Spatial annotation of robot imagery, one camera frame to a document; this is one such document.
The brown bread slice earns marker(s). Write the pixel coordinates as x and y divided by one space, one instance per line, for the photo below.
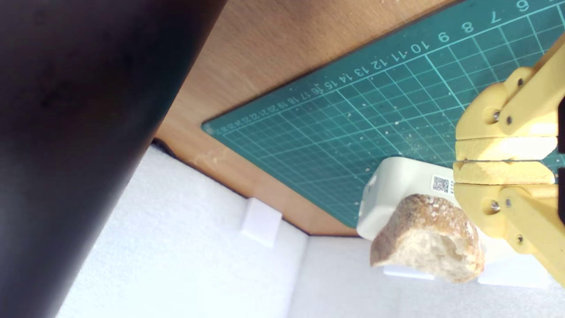
423 238

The black two-slot toaster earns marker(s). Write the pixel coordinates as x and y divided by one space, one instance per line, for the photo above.
66 132

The white square block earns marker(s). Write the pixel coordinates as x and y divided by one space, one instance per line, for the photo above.
397 185

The green cutting mat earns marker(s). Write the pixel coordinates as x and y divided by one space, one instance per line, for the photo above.
353 110

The white wall clip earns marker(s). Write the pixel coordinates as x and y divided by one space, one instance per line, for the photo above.
260 221

